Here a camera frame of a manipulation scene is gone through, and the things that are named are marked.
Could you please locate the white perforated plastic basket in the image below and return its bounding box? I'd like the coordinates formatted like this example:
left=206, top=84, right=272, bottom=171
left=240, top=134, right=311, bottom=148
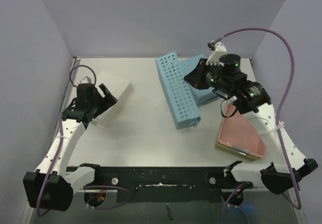
left=91, top=71, right=134, bottom=128

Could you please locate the blue perforated plastic basket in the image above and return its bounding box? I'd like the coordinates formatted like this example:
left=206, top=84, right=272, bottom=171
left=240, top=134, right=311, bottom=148
left=179, top=54, right=219, bottom=108

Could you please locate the pink plastic basket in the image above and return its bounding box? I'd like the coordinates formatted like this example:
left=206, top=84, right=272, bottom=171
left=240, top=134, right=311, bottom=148
left=217, top=104, right=264, bottom=145

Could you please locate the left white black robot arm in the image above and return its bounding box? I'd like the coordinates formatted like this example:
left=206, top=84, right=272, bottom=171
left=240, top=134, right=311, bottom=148
left=23, top=83, right=117, bottom=216

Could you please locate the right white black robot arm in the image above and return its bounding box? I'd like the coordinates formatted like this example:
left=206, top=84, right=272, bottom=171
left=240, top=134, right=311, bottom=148
left=184, top=54, right=318, bottom=195

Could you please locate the green plastic basket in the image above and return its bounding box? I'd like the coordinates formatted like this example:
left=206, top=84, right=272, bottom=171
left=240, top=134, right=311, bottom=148
left=215, top=141, right=266, bottom=162

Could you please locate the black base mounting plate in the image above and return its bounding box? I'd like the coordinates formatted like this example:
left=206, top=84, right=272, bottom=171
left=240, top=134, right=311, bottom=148
left=84, top=167, right=239, bottom=206

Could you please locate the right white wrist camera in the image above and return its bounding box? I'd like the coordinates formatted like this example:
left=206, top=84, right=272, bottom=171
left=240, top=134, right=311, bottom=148
left=206, top=41, right=227, bottom=65

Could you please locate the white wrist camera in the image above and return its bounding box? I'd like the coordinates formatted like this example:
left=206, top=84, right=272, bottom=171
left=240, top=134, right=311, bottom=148
left=79, top=76, right=93, bottom=84
left=206, top=41, right=227, bottom=65

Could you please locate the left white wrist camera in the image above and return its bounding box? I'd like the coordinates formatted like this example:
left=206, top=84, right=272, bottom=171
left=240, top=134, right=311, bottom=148
left=79, top=76, right=93, bottom=84

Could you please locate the aluminium rail frame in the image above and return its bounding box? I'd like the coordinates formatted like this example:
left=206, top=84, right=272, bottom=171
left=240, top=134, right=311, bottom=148
left=48, top=57, right=81, bottom=150

